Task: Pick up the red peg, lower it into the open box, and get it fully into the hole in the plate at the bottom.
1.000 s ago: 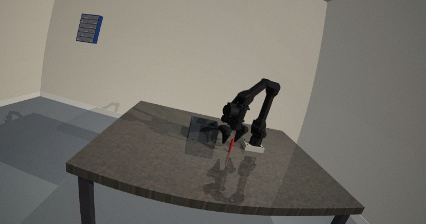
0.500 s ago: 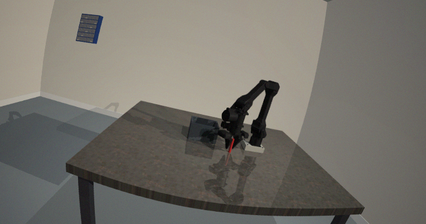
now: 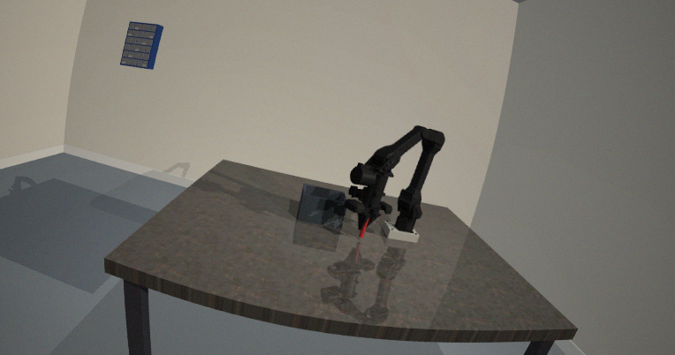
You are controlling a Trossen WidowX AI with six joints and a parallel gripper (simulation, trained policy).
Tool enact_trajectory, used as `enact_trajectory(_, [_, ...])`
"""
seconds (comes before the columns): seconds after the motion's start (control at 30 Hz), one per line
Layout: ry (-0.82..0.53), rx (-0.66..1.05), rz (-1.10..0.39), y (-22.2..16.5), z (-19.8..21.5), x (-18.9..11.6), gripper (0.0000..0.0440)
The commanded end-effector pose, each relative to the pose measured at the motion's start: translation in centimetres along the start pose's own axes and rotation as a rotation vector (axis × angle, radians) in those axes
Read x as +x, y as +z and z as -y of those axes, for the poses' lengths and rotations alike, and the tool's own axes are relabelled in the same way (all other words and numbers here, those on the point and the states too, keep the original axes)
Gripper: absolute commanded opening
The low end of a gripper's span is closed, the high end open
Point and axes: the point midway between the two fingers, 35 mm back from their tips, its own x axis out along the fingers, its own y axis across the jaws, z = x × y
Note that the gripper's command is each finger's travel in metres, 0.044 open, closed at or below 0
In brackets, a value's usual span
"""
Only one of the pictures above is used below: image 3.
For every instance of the red peg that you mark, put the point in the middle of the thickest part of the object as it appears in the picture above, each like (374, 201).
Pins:
(363, 230)

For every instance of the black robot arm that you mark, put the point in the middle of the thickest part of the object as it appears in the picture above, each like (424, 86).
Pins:
(377, 169)

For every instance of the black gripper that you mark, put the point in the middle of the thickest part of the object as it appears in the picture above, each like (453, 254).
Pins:
(372, 200)

